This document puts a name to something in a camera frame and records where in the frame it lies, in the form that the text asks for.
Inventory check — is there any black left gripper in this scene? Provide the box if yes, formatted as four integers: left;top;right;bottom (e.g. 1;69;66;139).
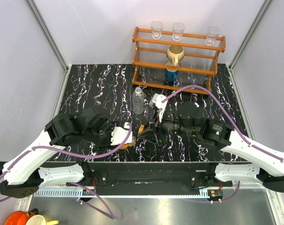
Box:
84;121;122;152

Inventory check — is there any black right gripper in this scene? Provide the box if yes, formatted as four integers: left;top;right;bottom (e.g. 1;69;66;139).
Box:
138;108;198;144

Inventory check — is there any orange bottle cap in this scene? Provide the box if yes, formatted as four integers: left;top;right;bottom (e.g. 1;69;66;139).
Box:
138;125;145;135

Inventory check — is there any orange juice bottle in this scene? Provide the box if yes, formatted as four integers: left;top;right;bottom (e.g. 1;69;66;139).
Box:
120;136;136;150

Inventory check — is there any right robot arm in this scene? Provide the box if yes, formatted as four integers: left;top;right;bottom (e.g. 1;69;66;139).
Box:
138;102;284;193

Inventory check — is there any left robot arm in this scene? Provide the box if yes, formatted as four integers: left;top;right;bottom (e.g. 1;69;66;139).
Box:
0;108;117;198

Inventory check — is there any clear empty plastic bottle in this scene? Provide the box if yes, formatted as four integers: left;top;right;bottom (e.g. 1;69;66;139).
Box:
132;86;144;114

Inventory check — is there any blue ceramic mug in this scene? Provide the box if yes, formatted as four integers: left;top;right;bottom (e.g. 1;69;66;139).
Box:
165;68;178;82

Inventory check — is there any orange wooden shelf rack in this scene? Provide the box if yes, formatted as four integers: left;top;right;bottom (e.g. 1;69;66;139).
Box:
132;27;226;90

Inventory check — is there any beige ceramic mug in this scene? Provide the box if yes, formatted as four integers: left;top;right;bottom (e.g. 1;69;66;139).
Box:
166;45;184;67

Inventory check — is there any clear drinking glass left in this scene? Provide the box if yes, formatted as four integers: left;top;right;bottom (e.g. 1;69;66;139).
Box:
151;21;163;39

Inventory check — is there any clear drinking glass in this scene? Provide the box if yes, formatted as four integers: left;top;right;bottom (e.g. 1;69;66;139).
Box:
172;22;185;41
205;26;220;45
151;21;163;39

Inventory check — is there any cream yellow mug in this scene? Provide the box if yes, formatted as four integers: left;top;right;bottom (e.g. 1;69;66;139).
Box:
26;215;59;225

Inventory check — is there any clear drinking glass middle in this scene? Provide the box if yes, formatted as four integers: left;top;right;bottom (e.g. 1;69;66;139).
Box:
172;22;185;41

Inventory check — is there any orange mug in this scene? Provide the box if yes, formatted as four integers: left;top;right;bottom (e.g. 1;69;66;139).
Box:
4;208;39;225

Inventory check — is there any clear drinking glass right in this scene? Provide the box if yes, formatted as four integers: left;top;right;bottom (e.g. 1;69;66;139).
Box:
205;26;220;45

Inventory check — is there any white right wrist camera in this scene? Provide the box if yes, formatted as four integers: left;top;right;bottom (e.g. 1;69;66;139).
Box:
149;93;167;116

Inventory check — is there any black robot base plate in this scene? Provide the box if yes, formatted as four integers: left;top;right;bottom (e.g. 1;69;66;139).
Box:
61;161;234;196

